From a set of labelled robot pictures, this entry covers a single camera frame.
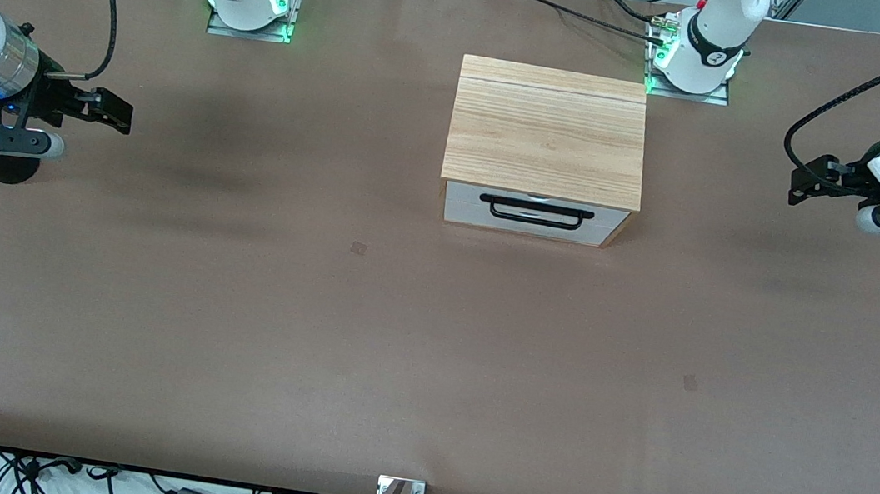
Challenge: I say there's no white drawer with black handle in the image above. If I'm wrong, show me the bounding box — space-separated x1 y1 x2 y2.
442 181 632 249

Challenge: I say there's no wooden drawer cabinet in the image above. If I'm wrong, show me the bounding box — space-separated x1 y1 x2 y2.
433 52 659 252

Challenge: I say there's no black cable on table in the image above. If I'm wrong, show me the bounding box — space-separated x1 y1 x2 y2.
472 0 668 44

